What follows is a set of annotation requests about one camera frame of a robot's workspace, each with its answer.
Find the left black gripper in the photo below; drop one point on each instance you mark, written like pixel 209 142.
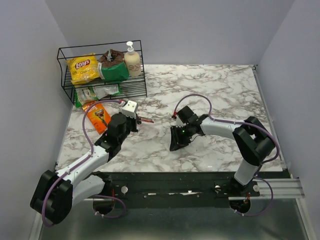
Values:
pixel 134 121

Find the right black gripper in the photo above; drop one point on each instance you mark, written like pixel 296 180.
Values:
pixel 176 142

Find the metal key organizer red handle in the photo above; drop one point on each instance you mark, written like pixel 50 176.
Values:
pixel 141 120

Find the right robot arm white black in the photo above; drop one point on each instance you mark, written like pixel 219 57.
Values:
pixel 254 142

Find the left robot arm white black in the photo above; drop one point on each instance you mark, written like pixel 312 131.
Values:
pixel 57 192

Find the orange Gillette razor package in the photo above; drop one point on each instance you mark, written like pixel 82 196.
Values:
pixel 99 117

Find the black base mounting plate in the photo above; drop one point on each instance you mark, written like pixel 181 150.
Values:
pixel 139 190

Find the green white snack packet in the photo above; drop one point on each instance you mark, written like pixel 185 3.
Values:
pixel 90 94

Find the green brown snack bag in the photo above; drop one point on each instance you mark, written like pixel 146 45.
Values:
pixel 112 67

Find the yellow Lays chips bag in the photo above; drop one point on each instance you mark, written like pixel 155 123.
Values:
pixel 83 69

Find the cream soap pump bottle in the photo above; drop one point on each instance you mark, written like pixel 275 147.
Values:
pixel 132 60

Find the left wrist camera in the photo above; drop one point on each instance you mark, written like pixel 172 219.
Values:
pixel 130 109

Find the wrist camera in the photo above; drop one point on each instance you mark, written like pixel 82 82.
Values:
pixel 178 122
pixel 130 109

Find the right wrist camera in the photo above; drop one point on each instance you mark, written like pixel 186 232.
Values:
pixel 178 122

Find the black wire shelf rack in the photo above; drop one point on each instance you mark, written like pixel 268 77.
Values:
pixel 131 87

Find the aluminium rail frame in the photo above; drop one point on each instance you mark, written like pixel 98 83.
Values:
pixel 276 214

